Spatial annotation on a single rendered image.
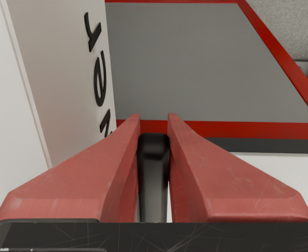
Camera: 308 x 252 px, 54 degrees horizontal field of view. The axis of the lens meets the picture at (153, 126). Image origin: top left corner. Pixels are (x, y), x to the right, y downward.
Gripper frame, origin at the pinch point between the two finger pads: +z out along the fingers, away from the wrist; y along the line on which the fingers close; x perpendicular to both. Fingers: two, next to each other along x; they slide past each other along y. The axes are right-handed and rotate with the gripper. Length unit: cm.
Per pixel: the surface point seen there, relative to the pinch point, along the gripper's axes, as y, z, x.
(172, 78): -2.9, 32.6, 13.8
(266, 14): -36, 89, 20
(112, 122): 2.7, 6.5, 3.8
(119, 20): 8, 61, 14
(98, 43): 2.8, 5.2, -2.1
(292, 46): -47, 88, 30
